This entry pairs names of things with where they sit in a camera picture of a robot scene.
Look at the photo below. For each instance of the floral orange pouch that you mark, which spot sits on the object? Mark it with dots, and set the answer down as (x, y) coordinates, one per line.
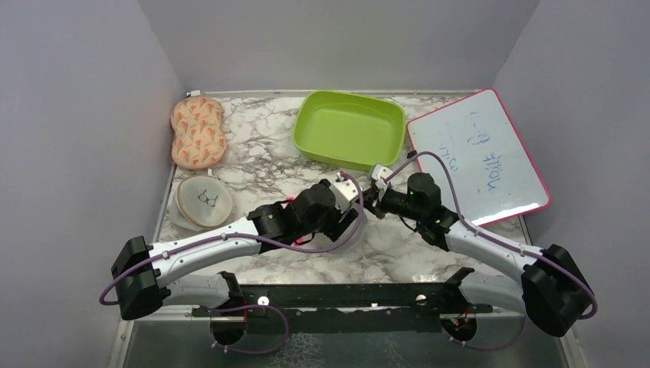
(198, 141)

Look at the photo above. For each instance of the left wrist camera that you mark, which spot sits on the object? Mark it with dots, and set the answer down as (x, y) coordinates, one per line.
(345, 193)

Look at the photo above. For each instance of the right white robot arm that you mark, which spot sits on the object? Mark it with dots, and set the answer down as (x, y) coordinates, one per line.
(544, 283)

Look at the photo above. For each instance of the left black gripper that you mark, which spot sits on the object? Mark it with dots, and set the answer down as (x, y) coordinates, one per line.
(339, 220)

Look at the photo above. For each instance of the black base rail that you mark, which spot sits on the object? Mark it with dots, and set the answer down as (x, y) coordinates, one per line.
(341, 308)

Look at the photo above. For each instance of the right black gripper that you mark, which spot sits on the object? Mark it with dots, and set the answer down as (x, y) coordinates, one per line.
(373, 200)

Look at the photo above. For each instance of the pink plastic clip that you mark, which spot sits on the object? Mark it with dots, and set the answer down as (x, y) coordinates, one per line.
(302, 240)

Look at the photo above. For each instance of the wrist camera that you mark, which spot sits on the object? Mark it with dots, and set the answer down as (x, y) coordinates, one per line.
(380, 174)
(345, 193)

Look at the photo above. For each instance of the green plastic tray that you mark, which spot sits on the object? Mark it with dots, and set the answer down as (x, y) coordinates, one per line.
(350, 131)

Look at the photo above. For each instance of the round beige mesh bag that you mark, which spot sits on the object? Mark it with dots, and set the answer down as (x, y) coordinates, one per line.
(200, 203)

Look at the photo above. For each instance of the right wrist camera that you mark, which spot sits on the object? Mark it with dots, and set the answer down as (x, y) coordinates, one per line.
(380, 174)

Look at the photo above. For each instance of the pink framed whiteboard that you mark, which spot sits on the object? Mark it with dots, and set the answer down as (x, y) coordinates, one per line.
(476, 156)

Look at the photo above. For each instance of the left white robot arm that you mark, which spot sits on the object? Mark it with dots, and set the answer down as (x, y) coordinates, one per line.
(148, 276)

